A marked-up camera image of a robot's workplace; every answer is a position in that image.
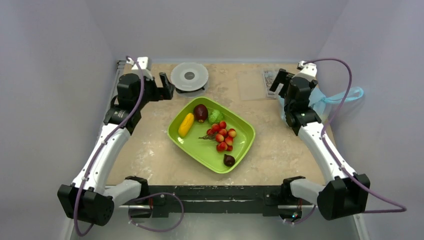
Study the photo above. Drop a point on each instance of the clear screw organizer box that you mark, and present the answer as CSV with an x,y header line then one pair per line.
x,y
254,84

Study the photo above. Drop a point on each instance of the light blue plastic bag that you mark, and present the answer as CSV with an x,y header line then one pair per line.
x,y
323,104

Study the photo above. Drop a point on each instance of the dark brown fake fig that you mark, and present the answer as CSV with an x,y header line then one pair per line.
x,y
229,160

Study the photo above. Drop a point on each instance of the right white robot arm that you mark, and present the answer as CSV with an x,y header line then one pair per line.
x,y
342,195

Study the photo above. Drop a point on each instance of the dark red fake mango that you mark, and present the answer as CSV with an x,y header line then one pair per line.
x,y
200,113

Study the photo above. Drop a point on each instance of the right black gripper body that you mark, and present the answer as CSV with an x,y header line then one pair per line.
x,y
283,84

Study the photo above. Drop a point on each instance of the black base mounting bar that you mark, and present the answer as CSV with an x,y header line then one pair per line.
x,y
266,200

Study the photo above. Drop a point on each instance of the green plastic tray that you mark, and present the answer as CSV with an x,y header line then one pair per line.
x,y
204,151

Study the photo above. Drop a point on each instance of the red fake cherry bunch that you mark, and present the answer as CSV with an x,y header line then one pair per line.
x,y
222,135

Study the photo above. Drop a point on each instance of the white filament spool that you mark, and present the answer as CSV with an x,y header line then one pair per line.
x,y
190,79

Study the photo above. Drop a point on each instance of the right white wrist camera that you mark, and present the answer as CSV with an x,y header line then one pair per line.
x,y
307,71

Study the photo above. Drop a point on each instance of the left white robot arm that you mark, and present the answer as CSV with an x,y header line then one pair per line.
x,y
87,199

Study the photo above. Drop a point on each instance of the yellow fake corn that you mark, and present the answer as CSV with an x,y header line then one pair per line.
x,y
186,125

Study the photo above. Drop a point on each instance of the green fake cabbage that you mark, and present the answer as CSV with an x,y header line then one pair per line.
x,y
215,117

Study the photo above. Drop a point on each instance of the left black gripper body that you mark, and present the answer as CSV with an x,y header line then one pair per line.
x,y
151,92

